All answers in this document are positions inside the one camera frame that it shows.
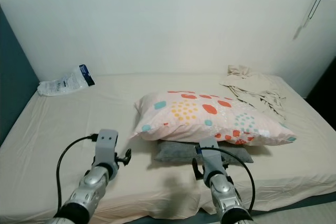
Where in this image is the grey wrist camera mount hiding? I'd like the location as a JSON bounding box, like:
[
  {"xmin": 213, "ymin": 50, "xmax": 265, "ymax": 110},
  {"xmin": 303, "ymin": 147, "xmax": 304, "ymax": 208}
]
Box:
[
  {"xmin": 196, "ymin": 138, "xmax": 224, "ymax": 177},
  {"xmin": 94, "ymin": 129, "xmax": 119, "ymax": 166}
]

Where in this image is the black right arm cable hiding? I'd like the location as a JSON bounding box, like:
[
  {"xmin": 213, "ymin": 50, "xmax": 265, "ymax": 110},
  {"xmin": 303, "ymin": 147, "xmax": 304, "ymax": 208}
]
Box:
[{"xmin": 197, "ymin": 145, "xmax": 257, "ymax": 214}]

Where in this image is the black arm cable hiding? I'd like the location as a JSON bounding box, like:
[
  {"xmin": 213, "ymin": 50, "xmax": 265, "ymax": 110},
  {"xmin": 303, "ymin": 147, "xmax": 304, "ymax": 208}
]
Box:
[
  {"xmin": 197, "ymin": 145, "xmax": 257, "ymax": 214},
  {"xmin": 55, "ymin": 134, "xmax": 98, "ymax": 219}
]

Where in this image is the pink pillow with coloured dots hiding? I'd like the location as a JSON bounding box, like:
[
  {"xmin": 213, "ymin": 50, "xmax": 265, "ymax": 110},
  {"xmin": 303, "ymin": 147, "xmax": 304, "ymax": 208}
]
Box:
[{"xmin": 130, "ymin": 91, "xmax": 298, "ymax": 146}]

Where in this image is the clear plastic pack, blue end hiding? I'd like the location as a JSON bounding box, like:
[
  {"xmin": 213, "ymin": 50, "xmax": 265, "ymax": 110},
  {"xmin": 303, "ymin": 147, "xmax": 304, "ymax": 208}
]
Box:
[{"xmin": 37, "ymin": 65, "xmax": 96, "ymax": 97}]

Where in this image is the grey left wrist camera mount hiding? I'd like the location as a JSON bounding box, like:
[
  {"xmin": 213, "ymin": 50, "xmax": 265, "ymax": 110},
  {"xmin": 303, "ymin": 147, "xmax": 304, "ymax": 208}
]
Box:
[{"xmin": 94, "ymin": 129, "xmax": 119, "ymax": 166}]

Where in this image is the grey flat cushion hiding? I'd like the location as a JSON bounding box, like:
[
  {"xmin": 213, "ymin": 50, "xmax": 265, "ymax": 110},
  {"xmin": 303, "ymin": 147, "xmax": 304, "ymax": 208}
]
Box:
[{"xmin": 152, "ymin": 140, "xmax": 254, "ymax": 165}]

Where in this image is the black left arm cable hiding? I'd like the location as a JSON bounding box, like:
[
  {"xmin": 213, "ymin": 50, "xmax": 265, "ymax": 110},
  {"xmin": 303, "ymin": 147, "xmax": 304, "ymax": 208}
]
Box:
[{"xmin": 55, "ymin": 134, "xmax": 98, "ymax": 219}]

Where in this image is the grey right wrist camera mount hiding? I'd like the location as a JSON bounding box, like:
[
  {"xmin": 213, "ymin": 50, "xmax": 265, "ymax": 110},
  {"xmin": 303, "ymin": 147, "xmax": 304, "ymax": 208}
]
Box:
[{"xmin": 196, "ymin": 138, "xmax": 224, "ymax": 177}]

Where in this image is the crumpled beige cloth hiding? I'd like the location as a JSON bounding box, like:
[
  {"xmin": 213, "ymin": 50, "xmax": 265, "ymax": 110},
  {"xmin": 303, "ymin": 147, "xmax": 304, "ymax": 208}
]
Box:
[{"xmin": 219, "ymin": 65, "xmax": 288, "ymax": 121}]

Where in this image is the bed with beige sheet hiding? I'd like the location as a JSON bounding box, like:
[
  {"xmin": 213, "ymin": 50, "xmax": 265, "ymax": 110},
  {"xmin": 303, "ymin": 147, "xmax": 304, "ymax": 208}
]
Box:
[{"xmin": 0, "ymin": 73, "xmax": 336, "ymax": 224}]

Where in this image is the dark teal headboard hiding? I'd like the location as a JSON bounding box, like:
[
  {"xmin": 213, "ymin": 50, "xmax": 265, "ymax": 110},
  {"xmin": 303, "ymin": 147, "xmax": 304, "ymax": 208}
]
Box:
[{"xmin": 0, "ymin": 9, "xmax": 40, "ymax": 143}]

